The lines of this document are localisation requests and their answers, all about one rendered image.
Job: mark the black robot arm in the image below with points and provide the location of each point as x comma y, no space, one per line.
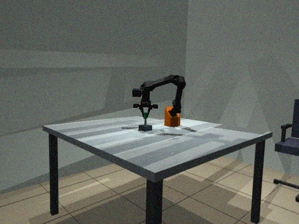
148,86

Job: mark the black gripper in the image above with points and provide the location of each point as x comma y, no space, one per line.
149,106

